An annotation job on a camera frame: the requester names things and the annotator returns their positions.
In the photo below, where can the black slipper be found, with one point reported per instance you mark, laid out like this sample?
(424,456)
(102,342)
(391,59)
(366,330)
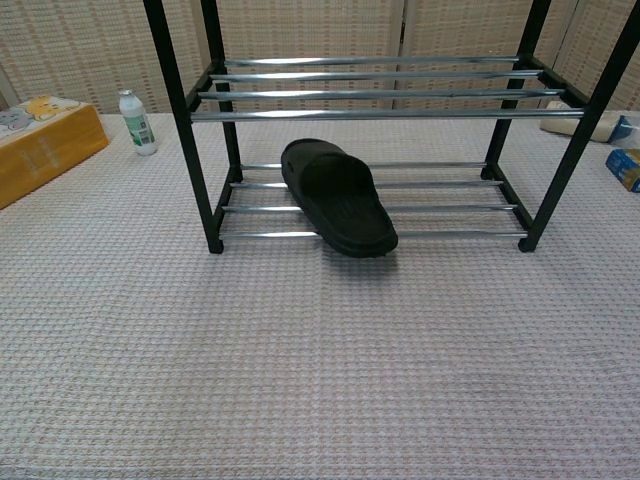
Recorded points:
(340,200)

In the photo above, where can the small clear bottle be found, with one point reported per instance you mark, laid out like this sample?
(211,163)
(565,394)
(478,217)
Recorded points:
(139,127)

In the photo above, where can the cream squeeze bottle blue cap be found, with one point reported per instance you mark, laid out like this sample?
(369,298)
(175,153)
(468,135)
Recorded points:
(607,130)

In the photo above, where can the beige folding screen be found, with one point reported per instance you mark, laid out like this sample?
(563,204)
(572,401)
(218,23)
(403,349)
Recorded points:
(310,30)

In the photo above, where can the orange cat tissue pack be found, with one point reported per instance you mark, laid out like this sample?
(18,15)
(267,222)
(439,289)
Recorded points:
(45,150)

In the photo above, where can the blue and orange carton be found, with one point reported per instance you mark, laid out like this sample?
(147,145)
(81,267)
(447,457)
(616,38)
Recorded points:
(625,170)

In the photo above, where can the white woven tablecloth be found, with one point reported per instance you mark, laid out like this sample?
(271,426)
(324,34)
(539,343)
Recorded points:
(300,350)

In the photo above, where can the black and chrome shoe rack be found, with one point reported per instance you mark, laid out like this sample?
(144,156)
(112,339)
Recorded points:
(350,115)

